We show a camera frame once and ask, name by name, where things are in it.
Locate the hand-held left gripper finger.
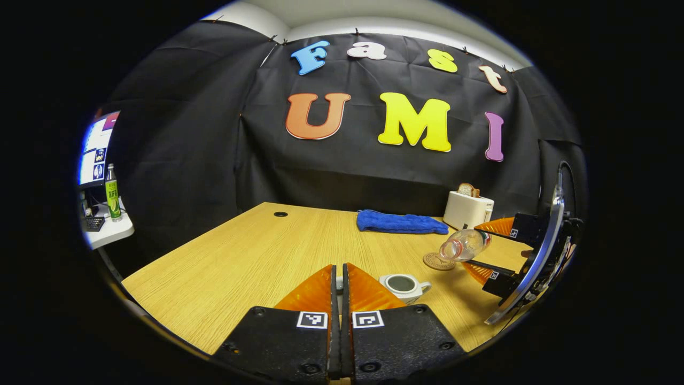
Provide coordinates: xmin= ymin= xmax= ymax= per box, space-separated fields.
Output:
xmin=214 ymin=264 xmax=339 ymax=383
xmin=341 ymin=262 xmax=468 ymax=383

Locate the green drink bottle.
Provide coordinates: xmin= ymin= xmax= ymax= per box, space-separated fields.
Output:
xmin=105 ymin=164 xmax=123 ymax=222

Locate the round brown coaster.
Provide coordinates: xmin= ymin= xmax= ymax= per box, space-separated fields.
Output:
xmin=423 ymin=252 xmax=456 ymax=271

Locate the blue towel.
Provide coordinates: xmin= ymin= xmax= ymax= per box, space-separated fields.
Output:
xmin=356 ymin=209 xmax=449 ymax=235

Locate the white side table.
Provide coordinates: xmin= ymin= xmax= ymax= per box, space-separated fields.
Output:
xmin=83 ymin=198 xmax=135 ymax=251

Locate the clear plastic water bottle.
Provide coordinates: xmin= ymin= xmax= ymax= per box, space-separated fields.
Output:
xmin=439 ymin=229 xmax=492 ymax=262

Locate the white toaster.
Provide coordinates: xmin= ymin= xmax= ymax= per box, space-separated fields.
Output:
xmin=443 ymin=191 xmax=495 ymax=230

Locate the black backdrop cloth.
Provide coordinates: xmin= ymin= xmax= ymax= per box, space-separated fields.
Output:
xmin=104 ymin=21 xmax=586 ymax=279

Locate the computer monitor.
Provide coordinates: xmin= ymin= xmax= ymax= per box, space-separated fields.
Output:
xmin=79 ymin=111 xmax=121 ymax=189

